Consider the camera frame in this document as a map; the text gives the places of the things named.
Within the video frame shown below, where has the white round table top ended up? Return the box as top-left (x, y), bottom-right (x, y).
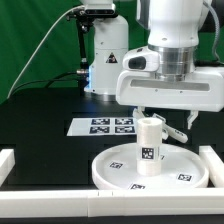
top-left (92, 143), bottom-right (209, 190)

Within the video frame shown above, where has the black camera on stand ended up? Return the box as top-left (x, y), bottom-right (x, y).
top-left (66, 3), bottom-right (118, 88)

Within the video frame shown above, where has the white front fence bar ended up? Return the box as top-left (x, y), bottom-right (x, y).
top-left (0, 188), bottom-right (224, 218)

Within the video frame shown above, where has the white left fence block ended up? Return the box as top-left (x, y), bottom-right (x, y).
top-left (0, 149), bottom-right (15, 187)

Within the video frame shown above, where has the white table base foot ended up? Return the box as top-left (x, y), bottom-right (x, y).
top-left (152, 113), bottom-right (188, 143)

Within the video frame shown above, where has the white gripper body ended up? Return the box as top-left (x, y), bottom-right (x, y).
top-left (116, 67), bottom-right (224, 112)

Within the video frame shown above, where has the white fiducial marker sheet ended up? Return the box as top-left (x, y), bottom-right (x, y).
top-left (67, 117), bottom-right (136, 136)

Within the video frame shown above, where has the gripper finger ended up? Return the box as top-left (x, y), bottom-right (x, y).
top-left (134, 106), bottom-right (145, 119)
top-left (187, 111), bottom-right (199, 129)

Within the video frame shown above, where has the white camera cable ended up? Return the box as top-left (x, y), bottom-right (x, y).
top-left (7, 4), bottom-right (84, 100)

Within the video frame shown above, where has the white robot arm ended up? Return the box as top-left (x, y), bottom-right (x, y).
top-left (81, 0), bottom-right (224, 123)

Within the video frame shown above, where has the white right fence block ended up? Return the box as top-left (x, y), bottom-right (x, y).
top-left (199, 146), bottom-right (224, 188)

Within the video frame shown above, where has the black base cable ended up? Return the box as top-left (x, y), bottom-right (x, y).
top-left (13, 71), bottom-right (91, 93)

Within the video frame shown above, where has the white fence block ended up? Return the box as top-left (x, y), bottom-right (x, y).
top-left (199, 146), bottom-right (224, 188)
top-left (0, 149), bottom-right (15, 187)

